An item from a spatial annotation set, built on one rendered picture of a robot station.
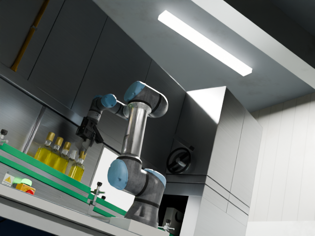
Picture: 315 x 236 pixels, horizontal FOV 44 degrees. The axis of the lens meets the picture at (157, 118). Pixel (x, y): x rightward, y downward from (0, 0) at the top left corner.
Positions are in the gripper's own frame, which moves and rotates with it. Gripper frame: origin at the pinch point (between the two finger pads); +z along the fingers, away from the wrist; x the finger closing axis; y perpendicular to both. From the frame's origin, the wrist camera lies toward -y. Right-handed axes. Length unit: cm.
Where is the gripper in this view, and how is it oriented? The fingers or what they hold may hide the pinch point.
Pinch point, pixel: (83, 153)
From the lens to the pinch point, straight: 223.9
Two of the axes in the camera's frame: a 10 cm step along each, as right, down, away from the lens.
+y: -6.0, -4.8, -6.5
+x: 7.6, -0.8, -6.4
